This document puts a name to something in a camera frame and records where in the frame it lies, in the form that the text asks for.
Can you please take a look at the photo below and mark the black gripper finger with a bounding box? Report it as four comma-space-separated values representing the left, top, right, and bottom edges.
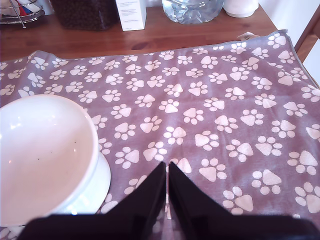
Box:
168, 161, 233, 218
99, 161, 167, 218

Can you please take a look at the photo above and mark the white ceramic cat bowl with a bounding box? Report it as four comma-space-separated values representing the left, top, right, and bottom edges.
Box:
0, 94, 112, 227

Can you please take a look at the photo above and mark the purple paw print cloth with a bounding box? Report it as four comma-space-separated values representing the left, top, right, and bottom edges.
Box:
0, 29, 320, 240

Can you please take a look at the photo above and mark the small white printed carton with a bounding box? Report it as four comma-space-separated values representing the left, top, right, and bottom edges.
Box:
115, 0, 148, 32

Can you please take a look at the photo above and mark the large clear water bottle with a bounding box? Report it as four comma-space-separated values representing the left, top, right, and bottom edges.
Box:
161, 0, 225, 25

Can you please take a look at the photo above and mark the clear lidded kibble jar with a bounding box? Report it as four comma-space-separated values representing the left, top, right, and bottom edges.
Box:
51, 0, 121, 31

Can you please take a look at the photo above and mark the small white round camera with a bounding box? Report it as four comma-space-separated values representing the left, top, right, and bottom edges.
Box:
223, 0, 259, 18

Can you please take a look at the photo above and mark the chrome wire basket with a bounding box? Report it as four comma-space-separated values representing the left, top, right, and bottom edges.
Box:
0, 0, 46, 29

